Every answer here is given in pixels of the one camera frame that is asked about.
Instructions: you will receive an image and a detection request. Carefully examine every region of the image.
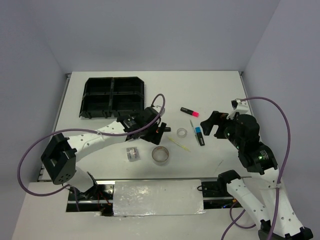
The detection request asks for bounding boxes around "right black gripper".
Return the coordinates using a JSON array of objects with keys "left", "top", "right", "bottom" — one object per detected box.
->
[{"left": 199, "top": 109, "right": 243, "bottom": 147}]

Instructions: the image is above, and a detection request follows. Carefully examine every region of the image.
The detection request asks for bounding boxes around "large clear tape roll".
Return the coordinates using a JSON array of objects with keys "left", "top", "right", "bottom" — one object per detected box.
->
[{"left": 151, "top": 146, "right": 170, "bottom": 166}]

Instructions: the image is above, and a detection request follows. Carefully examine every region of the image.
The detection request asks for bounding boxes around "small clear tape roll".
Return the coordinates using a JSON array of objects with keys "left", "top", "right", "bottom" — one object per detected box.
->
[{"left": 176, "top": 127, "right": 188, "bottom": 138}]

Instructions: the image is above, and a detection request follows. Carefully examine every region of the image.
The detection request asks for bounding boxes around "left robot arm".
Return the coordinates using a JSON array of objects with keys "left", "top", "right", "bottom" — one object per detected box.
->
[{"left": 40, "top": 105, "right": 166, "bottom": 200}]

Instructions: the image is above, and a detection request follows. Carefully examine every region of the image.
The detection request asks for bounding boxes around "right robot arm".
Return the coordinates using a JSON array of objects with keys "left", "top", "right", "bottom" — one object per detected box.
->
[{"left": 200, "top": 111, "right": 314, "bottom": 240}]

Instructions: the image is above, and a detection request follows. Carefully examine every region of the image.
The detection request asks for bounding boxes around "orange highlighter marker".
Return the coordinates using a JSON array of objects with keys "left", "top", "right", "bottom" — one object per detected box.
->
[{"left": 156, "top": 127, "right": 171, "bottom": 132}]

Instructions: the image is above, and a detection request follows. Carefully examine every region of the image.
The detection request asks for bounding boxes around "yellow thin pen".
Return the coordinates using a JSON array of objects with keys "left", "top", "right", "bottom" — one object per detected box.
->
[{"left": 167, "top": 136, "right": 191, "bottom": 153}]

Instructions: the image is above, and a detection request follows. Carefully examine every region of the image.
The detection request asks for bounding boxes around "blue highlighter marker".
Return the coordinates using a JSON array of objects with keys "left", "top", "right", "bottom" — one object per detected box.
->
[{"left": 195, "top": 127, "right": 205, "bottom": 146}]

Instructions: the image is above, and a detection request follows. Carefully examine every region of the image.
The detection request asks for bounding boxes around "pink highlighter marker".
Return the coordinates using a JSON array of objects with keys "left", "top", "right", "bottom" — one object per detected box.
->
[{"left": 180, "top": 107, "right": 199, "bottom": 118}]

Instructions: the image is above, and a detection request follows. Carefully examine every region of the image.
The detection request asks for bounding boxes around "black four-compartment organizer tray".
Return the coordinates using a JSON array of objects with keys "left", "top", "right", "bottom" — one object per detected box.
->
[{"left": 79, "top": 76, "right": 145, "bottom": 119}]

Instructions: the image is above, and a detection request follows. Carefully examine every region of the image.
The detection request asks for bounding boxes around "silver foil covered panel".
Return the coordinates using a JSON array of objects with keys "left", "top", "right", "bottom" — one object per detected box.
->
[{"left": 113, "top": 179, "right": 205, "bottom": 217}]

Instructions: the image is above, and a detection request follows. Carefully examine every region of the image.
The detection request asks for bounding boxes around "metal mounting rail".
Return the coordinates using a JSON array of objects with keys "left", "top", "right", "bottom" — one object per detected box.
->
[{"left": 94, "top": 176, "right": 251, "bottom": 183}]

